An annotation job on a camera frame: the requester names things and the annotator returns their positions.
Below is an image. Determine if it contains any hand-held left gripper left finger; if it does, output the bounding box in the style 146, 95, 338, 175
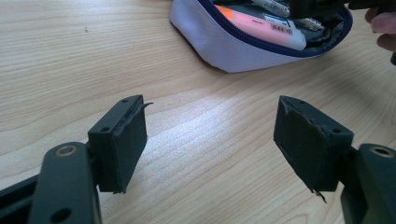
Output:
87, 94, 154, 195

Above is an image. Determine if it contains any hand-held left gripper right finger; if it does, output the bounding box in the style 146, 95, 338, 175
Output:
273, 95, 355, 203

